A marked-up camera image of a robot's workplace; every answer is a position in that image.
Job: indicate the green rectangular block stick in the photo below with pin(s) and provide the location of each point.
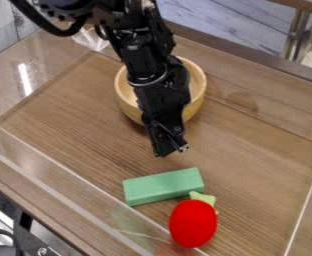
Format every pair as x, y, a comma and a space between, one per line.
163, 186

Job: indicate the wooden brown bowl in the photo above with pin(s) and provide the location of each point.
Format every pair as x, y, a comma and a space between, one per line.
127, 99

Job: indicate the metal chair frame background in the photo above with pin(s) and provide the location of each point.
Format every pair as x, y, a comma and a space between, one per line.
299, 37

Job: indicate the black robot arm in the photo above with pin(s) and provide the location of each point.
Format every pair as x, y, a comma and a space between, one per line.
132, 26

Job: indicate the black table leg clamp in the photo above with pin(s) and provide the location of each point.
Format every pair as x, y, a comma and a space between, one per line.
17, 240

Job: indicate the red felt strawberry toy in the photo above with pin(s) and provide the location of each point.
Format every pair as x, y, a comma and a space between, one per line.
194, 220

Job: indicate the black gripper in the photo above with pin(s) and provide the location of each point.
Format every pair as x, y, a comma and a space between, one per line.
160, 85

